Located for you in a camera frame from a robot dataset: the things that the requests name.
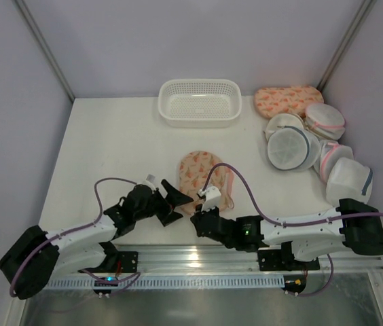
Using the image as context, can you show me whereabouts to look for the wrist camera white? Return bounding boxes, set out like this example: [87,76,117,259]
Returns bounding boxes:
[198,185,221,212]
[142,174,156,189]

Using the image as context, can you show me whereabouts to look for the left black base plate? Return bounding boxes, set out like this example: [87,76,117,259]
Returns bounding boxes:
[86,251,139,274]

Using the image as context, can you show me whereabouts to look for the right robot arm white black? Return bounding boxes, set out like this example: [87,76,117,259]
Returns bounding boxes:
[191,199,383,270]

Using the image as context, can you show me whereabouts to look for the cream mesh bag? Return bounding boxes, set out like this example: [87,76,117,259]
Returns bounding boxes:
[263,113,305,141]

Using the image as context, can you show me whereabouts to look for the white mesh bag pink zipper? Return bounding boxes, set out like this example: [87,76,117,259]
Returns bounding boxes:
[304,103,346,141]

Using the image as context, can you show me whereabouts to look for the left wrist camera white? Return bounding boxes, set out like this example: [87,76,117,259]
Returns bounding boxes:
[142,174,156,189]

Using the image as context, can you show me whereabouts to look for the peach floral bag at back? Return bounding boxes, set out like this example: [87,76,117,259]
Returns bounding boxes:
[253,86,324,119]

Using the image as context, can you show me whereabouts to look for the peach floral laundry bag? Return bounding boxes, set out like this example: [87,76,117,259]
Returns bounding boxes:
[179,151,234,215]

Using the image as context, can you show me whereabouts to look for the right aluminium corner post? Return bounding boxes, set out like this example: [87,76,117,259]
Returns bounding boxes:
[316,0,377,92]

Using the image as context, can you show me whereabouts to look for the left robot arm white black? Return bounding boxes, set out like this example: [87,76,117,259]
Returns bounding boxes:
[0,180,193,300]

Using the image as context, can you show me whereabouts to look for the aluminium mounting rail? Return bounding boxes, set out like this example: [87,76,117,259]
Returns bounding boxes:
[117,244,383,274]

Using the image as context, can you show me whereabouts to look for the left aluminium corner post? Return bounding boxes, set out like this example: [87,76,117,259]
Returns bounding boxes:
[12,0,75,103]

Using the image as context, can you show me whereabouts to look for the white mesh bag blue strap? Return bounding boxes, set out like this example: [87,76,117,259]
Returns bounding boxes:
[325,156,374,208]

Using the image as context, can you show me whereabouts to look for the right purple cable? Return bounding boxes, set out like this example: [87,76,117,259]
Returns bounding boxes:
[199,163,383,297]

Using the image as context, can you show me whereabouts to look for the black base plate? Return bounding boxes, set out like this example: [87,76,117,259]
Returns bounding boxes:
[257,247,321,272]
[86,251,139,274]

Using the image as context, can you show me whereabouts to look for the white mesh bag blue zipper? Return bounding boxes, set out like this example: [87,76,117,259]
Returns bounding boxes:
[267,126,321,172]

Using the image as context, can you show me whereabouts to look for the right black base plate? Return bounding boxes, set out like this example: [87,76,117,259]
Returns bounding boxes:
[257,247,321,272]

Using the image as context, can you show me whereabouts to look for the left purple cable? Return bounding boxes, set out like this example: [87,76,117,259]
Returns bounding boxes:
[10,176,142,300]

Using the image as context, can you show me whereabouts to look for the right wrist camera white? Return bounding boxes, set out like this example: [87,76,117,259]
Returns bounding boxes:
[198,185,221,212]

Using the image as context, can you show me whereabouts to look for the white perforated plastic basket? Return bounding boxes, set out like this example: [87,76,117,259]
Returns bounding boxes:
[158,79,242,128]

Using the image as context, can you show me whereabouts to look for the slotted white cable duct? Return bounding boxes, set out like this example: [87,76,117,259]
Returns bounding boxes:
[45,274,285,291]

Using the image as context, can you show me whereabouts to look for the white mesh bag pink trim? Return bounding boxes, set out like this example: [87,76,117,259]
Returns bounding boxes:
[314,140,354,183]

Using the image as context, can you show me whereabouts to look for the purple cable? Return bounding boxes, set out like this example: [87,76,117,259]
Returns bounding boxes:
[199,163,383,297]
[10,176,142,300]

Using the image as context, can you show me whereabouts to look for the aluminium corner post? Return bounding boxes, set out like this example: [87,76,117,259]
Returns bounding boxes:
[316,0,377,92]
[12,0,75,103]

